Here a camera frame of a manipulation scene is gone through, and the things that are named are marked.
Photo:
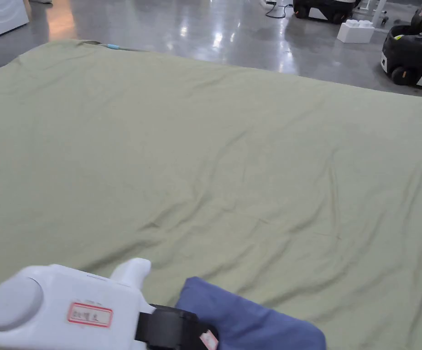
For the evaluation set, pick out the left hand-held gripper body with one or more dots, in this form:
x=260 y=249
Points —
x=54 y=310

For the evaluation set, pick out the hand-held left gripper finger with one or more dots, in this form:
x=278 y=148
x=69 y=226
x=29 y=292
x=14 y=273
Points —
x=207 y=337

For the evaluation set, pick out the dark blue garment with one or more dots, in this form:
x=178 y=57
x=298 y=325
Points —
x=254 y=321

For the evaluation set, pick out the bed with pale green sheet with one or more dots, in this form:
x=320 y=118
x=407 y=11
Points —
x=210 y=164

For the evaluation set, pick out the light blue clip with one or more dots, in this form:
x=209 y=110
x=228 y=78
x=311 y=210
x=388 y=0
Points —
x=113 y=46

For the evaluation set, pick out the white foam block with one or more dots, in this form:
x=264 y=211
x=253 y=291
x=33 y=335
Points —
x=355 y=31

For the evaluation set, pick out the black and white wheeled robot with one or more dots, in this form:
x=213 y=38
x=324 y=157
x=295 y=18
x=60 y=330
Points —
x=320 y=9
x=413 y=54

